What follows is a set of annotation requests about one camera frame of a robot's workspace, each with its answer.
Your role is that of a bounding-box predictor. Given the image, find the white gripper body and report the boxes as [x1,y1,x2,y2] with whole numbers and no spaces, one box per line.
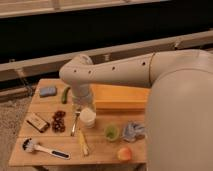
[71,84,94,110]

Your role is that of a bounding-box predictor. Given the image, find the dark grape bunch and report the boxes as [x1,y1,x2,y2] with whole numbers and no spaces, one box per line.
[51,111,65,133]

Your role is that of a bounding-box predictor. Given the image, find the white dish brush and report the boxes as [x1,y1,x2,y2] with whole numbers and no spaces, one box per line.
[22,138,70,160]

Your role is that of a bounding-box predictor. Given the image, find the small brown box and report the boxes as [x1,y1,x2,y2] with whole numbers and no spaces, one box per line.
[26,113,50,133]

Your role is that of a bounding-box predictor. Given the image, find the orange peach fruit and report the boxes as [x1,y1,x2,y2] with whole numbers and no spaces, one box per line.
[117,147,132,162]

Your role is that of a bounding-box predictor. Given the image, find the blue sponge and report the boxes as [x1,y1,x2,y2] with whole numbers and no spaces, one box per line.
[39,86,57,97]

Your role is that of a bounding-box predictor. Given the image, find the green cucumber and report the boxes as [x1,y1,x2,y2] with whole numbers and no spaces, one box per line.
[61,86,70,104]

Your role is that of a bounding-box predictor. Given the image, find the white cylindrical container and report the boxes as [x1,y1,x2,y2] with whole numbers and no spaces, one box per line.
[80,108,96,128]

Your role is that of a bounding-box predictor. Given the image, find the green plastic cup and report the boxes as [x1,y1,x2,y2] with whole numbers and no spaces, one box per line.
[104,124,120,142]

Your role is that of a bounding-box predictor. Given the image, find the blue grey towel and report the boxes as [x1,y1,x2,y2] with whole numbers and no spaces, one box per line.
[122,122,145,143]

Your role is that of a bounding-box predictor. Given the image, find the yellow plastic bin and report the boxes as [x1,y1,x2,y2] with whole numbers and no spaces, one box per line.
[91,84,149,110]

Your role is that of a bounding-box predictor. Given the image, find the wooden folding table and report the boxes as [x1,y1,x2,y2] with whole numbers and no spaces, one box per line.
[9,79,146,166]

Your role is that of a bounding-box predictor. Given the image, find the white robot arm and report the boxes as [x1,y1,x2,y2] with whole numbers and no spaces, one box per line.
[59,49,213,171]

